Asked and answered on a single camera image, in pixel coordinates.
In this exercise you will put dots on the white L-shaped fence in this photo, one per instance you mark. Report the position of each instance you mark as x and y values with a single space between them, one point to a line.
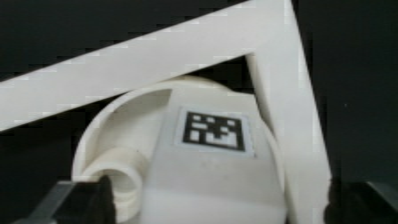
247 30

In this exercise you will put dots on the white stool leg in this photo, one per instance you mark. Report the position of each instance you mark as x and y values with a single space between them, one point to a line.
211 183

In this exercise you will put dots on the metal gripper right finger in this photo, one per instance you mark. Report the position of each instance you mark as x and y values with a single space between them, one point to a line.
362 203

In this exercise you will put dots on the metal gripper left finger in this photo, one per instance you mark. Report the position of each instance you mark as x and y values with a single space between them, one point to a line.
76 204

